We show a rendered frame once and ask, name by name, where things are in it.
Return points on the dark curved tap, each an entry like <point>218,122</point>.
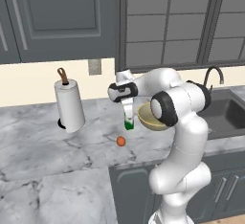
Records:
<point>217,71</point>

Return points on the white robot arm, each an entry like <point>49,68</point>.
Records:
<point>188,132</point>

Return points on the grey wall socket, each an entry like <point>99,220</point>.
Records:
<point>94,67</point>

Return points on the black and brown towel holder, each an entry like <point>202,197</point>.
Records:
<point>63,75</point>

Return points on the wide grey upper cupboard door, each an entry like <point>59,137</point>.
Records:
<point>63,17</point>

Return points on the panelled grey lower cupboard door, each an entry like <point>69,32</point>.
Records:
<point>210,202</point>
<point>237,199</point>

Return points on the grey framed window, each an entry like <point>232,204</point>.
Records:
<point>182,20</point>

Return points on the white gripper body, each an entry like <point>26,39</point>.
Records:
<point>128,106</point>

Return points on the beige bowl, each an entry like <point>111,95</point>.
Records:
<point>146,116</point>

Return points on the narrow grey upper cupboard door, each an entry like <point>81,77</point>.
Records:
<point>8,33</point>

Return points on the grey panel under sink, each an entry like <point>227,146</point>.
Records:
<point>225,161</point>

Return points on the dark grey sink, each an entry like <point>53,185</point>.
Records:
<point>225,114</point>

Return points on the plain grey lower cupboard door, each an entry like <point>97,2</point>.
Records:
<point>130,196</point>

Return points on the white paper towel roll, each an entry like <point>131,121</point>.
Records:
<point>70,106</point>

